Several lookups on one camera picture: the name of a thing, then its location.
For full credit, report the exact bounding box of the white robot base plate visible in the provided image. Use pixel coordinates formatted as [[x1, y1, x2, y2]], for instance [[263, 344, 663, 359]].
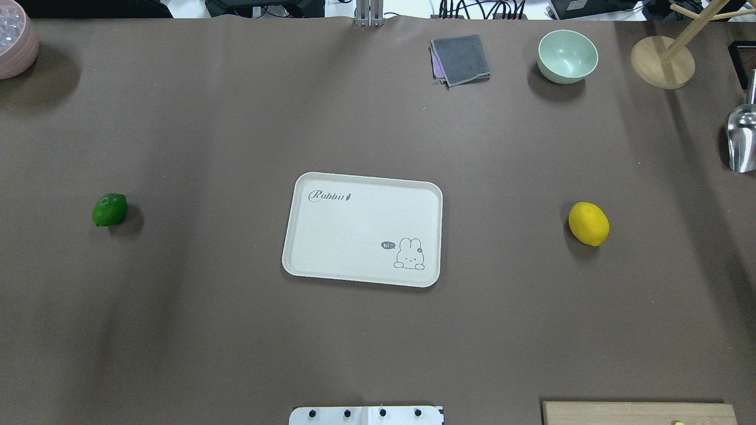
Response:
[[288, 406, 445, 424]]

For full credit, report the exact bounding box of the aluminium frame post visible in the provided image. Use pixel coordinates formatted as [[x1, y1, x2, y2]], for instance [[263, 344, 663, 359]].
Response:
[[354, 0, 385, 27]]

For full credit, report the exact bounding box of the pale green bowl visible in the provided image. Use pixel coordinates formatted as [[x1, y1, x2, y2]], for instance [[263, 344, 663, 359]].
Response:
[[537, 30, 599, 84]]

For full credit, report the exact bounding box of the yellow lemon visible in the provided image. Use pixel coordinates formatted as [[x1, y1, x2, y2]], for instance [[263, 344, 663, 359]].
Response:
[[568, 201, 611, 247]]

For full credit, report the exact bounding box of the metal scoop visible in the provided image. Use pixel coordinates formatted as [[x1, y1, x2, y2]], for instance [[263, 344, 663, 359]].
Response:
[[726, 70, 755, 173]]

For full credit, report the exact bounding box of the wooden cutting board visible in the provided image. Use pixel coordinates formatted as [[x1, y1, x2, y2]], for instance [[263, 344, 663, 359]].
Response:
[[542, 401, 737, 424]]

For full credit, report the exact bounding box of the white rabbit tray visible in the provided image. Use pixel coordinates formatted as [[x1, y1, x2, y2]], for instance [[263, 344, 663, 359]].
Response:
[[282, 172, 443, 288]]

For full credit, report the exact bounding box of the pink ribbed bowl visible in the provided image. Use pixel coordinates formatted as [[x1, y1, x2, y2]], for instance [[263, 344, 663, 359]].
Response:
[[1, 1, 40, 80]]

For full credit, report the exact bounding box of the wooden mug tree stand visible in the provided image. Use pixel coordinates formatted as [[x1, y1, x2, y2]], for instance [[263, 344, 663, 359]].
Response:
[[631, 1, 755, 90]]

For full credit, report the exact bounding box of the green lime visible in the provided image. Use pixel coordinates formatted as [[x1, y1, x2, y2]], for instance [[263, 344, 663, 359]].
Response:
[[92, 193, 129, 227]]

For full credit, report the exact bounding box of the folded grey cloth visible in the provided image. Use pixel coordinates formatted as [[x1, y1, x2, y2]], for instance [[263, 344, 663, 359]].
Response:
[[429, 34, 491, 88]]

